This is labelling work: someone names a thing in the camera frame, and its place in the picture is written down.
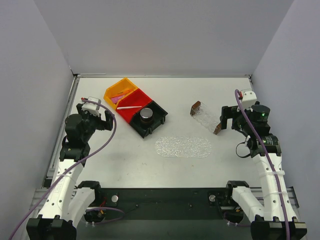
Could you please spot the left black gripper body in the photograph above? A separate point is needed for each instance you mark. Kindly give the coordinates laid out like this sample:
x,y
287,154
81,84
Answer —
x,y
94,119

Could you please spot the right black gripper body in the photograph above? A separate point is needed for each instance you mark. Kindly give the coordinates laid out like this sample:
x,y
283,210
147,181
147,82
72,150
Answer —
x,y
233,117

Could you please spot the clear holder with wooden ends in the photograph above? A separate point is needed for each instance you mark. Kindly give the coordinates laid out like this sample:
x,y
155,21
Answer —
x,y
207,118

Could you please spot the glass cup with brown band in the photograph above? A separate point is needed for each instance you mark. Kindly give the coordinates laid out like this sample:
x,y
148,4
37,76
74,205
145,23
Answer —
x,y
146,115

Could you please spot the orange toothpaste tube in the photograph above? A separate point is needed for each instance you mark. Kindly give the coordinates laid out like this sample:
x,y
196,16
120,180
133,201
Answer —
x,y
124,92

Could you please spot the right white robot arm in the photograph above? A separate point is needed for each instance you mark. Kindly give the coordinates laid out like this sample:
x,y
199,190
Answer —
x,y
274,218

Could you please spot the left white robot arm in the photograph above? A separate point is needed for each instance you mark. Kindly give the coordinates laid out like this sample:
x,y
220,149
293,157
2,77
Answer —
x,y
63,209

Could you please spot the white toothbrush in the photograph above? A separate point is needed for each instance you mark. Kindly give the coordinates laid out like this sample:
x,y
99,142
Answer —
x,y
128,107

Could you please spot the pink toothpaste tube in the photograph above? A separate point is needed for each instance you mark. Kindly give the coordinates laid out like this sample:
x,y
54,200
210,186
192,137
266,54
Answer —
x,y
115,99

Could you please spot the clear textured oval tray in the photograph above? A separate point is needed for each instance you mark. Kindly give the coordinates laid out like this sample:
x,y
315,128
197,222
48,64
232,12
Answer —
x,y
183,147

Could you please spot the red plastic bin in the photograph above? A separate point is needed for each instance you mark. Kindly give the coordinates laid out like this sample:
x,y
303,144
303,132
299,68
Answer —
x,y
132,104

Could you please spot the yellow plastic bin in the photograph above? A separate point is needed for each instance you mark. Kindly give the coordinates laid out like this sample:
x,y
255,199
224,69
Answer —
x,y
119,86

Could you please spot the black plastic bin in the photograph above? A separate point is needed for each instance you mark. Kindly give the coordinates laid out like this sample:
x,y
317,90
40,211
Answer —
x,y
159,118

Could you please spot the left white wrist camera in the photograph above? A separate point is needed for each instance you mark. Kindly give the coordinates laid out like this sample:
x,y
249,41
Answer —
x,y
93,106

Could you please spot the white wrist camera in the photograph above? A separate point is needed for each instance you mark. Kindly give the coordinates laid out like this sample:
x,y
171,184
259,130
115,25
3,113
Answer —
x,y
93,106
247,98

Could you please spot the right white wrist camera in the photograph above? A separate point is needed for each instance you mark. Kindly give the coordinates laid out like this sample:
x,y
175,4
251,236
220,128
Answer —
x,y
247,98

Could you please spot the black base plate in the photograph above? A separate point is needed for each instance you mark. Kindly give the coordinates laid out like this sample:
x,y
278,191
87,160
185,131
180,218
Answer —
x,y
164,204

